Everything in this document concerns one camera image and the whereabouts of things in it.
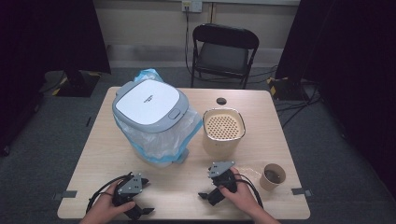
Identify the person's right hand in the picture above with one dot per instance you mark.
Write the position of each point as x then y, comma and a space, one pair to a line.
244, 196

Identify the white wall socket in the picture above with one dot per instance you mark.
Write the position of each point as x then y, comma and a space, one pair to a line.
192, 5

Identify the person's left hand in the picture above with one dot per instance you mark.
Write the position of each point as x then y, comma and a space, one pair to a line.
104, 208

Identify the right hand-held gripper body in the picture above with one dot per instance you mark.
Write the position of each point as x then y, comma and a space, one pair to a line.
221, 169

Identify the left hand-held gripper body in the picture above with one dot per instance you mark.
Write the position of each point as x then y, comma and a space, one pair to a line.
130, 185

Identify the brown paper cup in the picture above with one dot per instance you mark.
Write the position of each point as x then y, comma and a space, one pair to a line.
271, 179

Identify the black curtain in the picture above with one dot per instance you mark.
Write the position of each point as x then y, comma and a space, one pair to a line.
46, 34
351, 62

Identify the round black table grommet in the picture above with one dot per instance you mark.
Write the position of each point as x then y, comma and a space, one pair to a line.
221, 101

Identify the black folding chair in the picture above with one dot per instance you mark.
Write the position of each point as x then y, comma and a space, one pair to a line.
222, 56

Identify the grey tape piece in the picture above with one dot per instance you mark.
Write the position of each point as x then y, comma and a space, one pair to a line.
67, 194
301, 192

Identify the beige container with perforated strainer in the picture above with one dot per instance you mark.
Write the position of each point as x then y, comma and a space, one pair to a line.
222, 143

